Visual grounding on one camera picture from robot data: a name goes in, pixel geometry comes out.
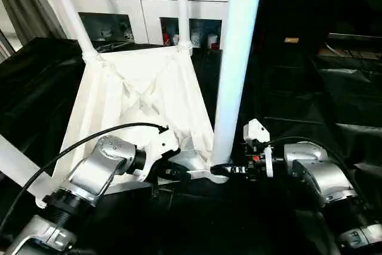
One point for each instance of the white plastic table top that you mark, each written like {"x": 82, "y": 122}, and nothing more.
{"x": 149, "y": 88}

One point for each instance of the white plastic table leg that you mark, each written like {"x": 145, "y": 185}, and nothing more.
{"x": 182, "y": 4}
{"x": 239, "y": 46}
{"x": 15, "y": 162}
{"x": 68, "y": 10}

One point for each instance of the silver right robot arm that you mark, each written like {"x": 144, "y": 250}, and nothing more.
{"x": 322, "y": 177}

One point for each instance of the black work surface mat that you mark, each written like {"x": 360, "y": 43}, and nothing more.
{"x": 310, "y": 106}

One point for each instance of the grey curtain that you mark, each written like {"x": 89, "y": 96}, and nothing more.
{"x": 24, "y": 4}

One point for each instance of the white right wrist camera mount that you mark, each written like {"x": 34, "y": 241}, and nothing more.
{"x": 258, "y": 135}

